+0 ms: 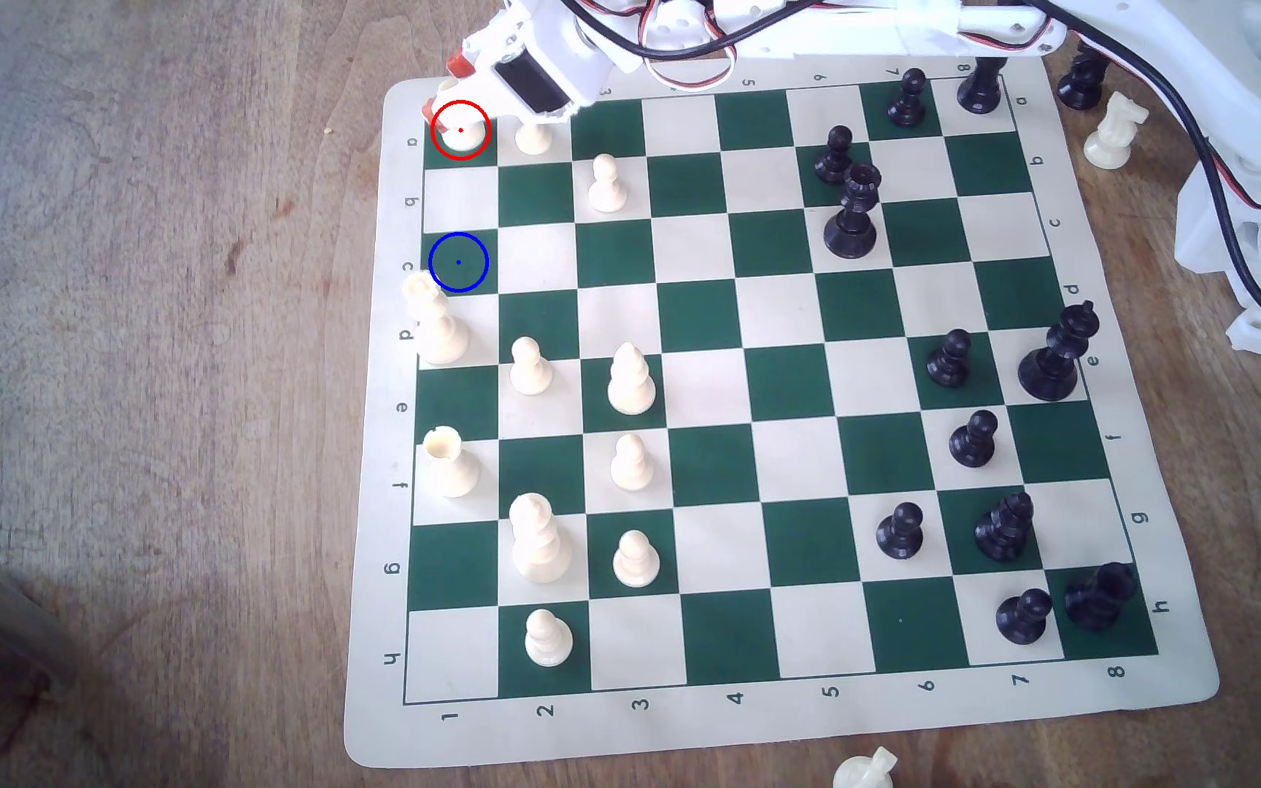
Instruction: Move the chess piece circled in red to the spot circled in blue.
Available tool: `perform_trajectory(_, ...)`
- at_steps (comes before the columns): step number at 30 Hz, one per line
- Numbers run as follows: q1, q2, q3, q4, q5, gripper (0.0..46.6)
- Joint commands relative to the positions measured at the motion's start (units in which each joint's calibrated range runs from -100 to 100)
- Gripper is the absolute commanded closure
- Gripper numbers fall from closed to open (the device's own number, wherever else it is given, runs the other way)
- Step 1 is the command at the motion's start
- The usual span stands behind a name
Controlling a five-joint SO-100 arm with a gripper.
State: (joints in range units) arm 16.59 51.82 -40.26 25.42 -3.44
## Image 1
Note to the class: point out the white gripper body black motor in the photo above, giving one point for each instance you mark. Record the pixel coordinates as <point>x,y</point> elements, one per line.
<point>530,82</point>

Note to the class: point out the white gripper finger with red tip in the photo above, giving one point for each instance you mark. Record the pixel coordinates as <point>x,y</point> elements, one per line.
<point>428,111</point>
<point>461,63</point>

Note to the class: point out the white rook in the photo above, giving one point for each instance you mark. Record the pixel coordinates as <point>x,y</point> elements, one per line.
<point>452,465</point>
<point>463,137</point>

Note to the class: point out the green white chess mat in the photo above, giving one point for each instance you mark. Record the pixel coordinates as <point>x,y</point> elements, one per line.
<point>784,383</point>

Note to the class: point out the white chess piece lying down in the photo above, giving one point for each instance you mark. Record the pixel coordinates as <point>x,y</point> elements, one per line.
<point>864,772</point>

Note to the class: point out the white pawn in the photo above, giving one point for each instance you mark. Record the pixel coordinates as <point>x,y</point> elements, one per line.
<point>636,560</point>
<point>606,186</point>
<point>548,640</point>
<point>530,370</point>
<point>534,139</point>
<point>632,465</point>

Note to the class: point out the white king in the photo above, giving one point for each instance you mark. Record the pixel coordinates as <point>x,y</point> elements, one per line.
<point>436,323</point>

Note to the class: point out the black pawn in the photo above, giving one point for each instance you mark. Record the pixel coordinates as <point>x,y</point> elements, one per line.
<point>900,533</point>
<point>835,157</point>
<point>908,101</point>
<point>950,361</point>
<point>973,440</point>
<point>1024,618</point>

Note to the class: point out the white bishop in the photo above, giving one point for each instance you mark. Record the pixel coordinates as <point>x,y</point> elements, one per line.
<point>631,383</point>

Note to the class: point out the black queen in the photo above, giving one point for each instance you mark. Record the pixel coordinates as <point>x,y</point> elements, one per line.
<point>852,219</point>

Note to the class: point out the black rook a8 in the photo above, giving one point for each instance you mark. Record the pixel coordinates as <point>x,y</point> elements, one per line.
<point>981,85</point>

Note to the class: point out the white queen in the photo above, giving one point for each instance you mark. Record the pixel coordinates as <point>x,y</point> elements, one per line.
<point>539,542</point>

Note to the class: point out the black knight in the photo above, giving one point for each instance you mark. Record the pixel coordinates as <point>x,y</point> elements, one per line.
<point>1081,82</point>

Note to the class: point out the white knight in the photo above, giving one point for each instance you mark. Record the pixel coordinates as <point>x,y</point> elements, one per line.
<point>1114,131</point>

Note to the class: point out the black king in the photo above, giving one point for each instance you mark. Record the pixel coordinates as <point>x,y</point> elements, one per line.
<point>1055,356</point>

